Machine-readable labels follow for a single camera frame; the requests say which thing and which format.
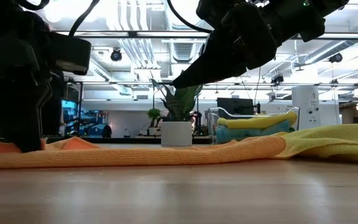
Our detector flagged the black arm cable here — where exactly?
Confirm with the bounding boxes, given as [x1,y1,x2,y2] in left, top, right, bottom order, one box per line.
[166,0,213,34]
[68,0,101,37]

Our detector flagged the clear plastic bin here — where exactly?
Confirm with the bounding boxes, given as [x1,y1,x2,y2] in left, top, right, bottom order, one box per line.
[206,106,301,146]

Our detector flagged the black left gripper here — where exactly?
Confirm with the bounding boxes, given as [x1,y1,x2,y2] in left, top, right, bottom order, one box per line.
[0,29,92,153]

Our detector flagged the yellow microfiber towel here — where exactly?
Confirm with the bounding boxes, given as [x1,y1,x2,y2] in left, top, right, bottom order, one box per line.
[218,111,298,130]
[273,123,358,163]

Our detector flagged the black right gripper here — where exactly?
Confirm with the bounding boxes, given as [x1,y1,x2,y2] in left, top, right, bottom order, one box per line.
[172,0,351,90]

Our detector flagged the blue microfiber towel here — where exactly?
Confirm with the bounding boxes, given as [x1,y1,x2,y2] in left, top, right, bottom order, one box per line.
[215,120,291,144]

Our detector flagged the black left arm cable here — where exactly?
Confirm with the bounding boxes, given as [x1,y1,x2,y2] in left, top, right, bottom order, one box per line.
[68,0,101,37]

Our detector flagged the snake plant in white pot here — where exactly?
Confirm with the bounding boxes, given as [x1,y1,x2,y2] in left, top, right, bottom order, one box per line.
[149,77,204,147]

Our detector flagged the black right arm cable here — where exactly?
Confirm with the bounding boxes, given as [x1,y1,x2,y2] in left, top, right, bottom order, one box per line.
[166,0,213,34]

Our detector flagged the white column unit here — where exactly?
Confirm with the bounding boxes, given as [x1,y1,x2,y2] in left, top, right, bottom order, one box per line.
[291,86,321,130]

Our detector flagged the black computer monitor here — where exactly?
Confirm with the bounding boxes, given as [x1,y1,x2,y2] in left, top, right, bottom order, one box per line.
[216,97,255,116]

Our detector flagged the small green potted plant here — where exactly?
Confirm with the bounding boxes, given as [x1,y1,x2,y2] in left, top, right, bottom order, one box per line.
[147,108,162,137]

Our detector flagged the orange microfiber towel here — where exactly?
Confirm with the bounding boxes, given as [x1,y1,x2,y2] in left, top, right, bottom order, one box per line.
[0,134,287,170]

